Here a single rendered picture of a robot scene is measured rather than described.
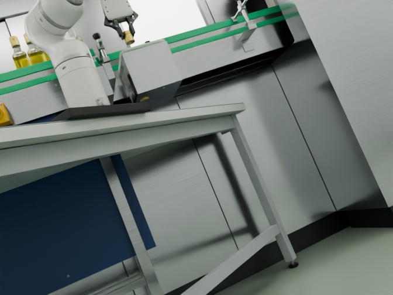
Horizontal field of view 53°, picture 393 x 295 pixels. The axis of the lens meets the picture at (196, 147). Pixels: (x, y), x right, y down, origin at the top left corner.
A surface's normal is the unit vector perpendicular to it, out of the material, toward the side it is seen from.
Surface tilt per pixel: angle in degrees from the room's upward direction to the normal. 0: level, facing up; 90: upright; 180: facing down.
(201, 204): 90
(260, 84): 90
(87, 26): 90
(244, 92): 90
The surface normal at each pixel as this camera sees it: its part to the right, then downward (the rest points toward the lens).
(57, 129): 0.74, -0.37
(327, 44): 0.22, -0.20
